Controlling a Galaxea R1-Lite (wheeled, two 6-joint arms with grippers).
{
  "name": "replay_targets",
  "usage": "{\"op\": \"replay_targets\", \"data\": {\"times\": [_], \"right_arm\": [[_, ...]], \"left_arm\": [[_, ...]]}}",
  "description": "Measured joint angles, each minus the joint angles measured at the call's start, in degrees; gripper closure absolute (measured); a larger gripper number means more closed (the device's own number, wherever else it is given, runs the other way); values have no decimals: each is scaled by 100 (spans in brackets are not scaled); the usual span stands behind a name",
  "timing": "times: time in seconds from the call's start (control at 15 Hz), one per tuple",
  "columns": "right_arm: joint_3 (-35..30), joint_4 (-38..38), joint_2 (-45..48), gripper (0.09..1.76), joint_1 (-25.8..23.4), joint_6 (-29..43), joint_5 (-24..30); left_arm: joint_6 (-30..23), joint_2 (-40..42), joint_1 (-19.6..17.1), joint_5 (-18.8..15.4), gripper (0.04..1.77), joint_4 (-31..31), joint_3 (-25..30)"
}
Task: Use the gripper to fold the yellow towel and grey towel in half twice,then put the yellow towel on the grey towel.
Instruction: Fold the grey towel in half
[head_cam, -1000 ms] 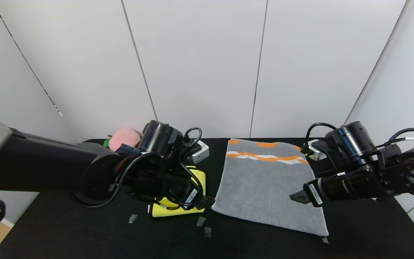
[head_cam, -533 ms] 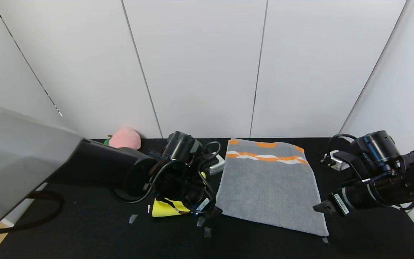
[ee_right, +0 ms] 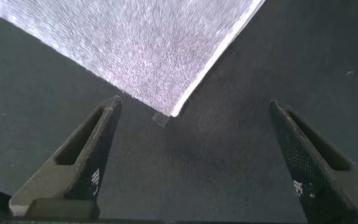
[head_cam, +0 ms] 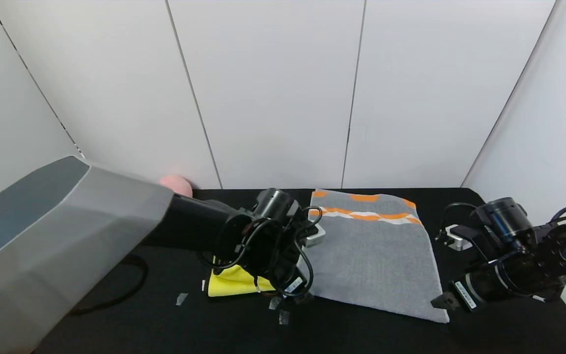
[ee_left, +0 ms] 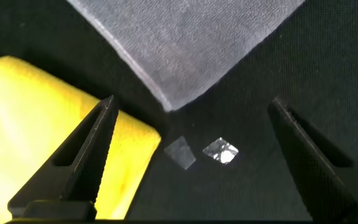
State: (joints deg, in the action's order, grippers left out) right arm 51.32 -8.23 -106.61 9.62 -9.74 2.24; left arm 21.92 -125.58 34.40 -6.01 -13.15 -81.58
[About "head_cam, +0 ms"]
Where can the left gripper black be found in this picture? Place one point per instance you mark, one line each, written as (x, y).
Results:
(295, 285)

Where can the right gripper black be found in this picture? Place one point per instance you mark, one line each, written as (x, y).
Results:
(464, 295)

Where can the yellow microfibre towel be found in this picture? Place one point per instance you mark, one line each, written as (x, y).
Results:
(229, 285)

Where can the grey towel with orange stripes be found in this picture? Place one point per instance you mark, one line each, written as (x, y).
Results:
(376, 260)

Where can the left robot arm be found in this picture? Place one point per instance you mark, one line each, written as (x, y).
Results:
(67, 231)

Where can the clear tape piece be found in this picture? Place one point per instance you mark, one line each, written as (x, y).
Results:
(284, 317)
(181, 299)
(274, 305)

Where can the pink peach plush toy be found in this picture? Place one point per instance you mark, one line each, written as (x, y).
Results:
(177, 184)

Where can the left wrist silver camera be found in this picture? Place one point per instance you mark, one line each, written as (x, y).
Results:
(315, 237)

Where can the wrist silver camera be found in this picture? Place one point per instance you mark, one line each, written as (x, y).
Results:
(315, 237)
(460, 241)

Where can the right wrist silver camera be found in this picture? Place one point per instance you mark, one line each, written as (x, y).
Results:
(460, 241)

